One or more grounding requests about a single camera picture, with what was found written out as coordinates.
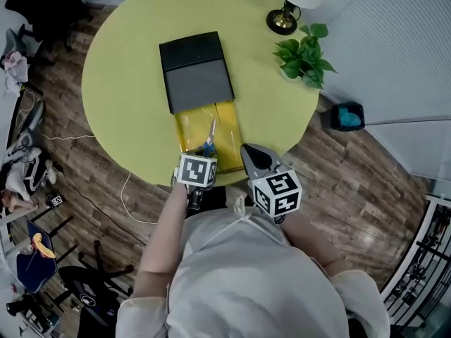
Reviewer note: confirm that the black box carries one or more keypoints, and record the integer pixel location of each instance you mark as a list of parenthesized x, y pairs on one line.
[(197, 83)]

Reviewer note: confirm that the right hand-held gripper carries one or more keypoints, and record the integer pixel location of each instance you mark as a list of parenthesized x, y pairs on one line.
[(278, 192)]

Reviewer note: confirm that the person's left forearm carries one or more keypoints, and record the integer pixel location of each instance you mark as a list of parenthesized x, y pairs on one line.
[(162, 241)]

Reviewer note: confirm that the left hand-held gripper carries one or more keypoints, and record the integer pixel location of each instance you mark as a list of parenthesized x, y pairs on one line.
[(195, 171)]

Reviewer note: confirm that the black swivel chair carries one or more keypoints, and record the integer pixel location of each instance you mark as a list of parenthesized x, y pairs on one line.
[(91, 294)]

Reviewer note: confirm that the small printed floor tag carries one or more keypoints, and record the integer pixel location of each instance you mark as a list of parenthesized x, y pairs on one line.
[(56, 200)]

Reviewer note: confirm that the yellow-green round tablecloth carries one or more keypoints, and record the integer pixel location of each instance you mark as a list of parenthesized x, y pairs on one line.
[(123, 83)]

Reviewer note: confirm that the person's white shirt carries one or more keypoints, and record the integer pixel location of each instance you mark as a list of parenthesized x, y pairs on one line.
[(253, 287)]

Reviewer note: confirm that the black trash bin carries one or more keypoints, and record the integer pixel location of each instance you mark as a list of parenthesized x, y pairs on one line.
[(334, 118)]

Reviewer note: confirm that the green potted plant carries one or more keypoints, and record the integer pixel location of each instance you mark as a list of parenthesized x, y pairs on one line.
[(303, 58)]

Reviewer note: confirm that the teal crumpled bag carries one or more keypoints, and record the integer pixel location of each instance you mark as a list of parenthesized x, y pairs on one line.
[(350, 118)]

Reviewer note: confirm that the white pink cloth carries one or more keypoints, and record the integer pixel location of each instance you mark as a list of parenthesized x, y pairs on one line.
[(14, 69)]

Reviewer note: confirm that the white frame shelf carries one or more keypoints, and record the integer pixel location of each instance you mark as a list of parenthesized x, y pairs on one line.
[(423, 252)]

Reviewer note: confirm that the person's right forearm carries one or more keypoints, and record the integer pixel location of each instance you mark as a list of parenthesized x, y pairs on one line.
[(310, 245)]

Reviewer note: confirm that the yellow toy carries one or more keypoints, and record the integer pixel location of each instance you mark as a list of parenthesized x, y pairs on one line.
[(44, 248)]

